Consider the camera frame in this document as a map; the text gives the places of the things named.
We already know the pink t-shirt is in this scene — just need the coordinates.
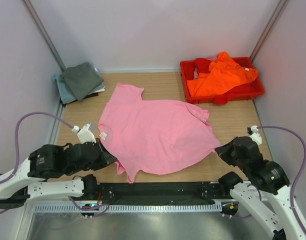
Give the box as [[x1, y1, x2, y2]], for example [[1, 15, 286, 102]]
[[98, 83, 220, 183]]

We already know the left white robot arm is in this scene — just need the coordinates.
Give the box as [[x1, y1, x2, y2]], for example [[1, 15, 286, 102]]
[[0, 142, 117, 210]]

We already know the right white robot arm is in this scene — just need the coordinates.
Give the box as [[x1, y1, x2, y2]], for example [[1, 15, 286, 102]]
[[215, 133, 306, 240]]

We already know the black folded t-shirt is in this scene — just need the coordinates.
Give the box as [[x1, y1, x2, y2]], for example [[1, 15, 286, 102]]
[[84, 92, 99, 99]]

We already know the light blue folded t-shirt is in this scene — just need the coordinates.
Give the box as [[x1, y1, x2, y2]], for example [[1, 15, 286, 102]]
[[51, 74, 77, 105]]

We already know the grey folded t-shirt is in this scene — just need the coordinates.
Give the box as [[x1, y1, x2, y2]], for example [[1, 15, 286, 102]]
[[60, 62, 104, 101]]

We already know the orange t-shirt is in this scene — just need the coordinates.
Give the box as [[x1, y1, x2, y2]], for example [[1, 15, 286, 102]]
[[187, 51, 259, 97]]

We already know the red plastic bin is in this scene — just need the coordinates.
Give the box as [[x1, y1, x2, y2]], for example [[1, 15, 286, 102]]
[[180, 60, 265, 105]]

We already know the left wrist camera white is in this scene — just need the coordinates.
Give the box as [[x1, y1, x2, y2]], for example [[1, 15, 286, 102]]
[[72, 123, 97, 144]]

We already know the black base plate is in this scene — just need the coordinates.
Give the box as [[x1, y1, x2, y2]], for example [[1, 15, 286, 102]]
[[80, 181, 240, 206]]

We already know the white slotted cable duct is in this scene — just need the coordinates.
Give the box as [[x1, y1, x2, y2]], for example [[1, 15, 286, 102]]
[[34, 202, 222, 214]]

